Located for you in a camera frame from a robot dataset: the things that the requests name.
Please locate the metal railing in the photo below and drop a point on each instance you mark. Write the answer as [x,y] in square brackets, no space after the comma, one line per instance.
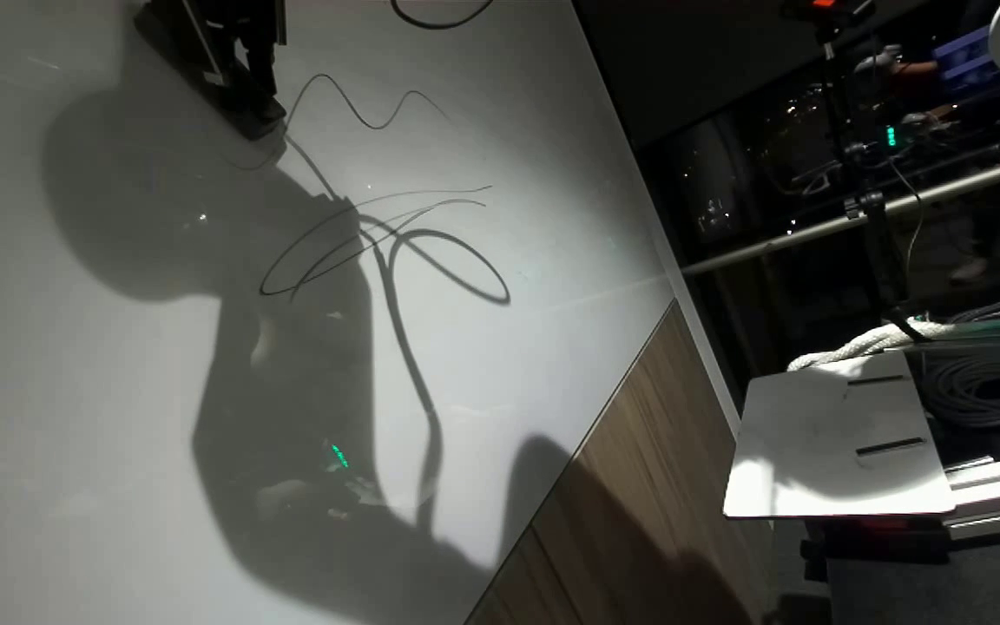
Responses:
[812,230]

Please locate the black stand base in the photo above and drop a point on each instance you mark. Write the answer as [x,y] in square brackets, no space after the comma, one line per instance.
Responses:
[240,95]

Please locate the blue crate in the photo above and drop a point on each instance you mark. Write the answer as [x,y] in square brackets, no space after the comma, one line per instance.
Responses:
[969,56]

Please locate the camera on tripod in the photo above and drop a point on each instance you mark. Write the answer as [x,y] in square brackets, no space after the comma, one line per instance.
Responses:
[878,234]

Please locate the white slotted plate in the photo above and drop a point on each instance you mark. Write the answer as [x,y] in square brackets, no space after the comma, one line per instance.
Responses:
[821,443]

